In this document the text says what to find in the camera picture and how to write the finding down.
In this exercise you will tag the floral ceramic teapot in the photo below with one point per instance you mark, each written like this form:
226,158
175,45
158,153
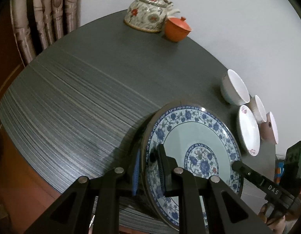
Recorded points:
145,14

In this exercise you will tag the blue and orange box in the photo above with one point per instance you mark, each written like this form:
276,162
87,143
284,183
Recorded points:
279,173

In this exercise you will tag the orange lidded cup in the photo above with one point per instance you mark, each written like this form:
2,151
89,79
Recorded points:
176,31

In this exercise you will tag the large white bowl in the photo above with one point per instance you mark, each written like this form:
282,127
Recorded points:
238,87

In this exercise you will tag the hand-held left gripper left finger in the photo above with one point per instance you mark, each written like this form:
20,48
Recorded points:
136,175

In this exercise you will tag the person's right hand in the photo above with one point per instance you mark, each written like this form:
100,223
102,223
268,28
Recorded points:
264,212

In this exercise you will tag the beige patterned curtain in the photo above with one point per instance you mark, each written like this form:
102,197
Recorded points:
21,29

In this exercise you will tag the white plate with pink flowers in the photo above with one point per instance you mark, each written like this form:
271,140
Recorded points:
249,129

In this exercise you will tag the blue floral plate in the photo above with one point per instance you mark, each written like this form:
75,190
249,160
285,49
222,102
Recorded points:
189,136

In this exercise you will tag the small printed white bowl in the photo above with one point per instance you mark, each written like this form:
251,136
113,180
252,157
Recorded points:
273,126

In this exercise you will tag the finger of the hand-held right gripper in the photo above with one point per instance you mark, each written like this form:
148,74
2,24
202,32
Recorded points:
248,173

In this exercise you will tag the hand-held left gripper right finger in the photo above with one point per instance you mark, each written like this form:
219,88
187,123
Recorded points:
161,175

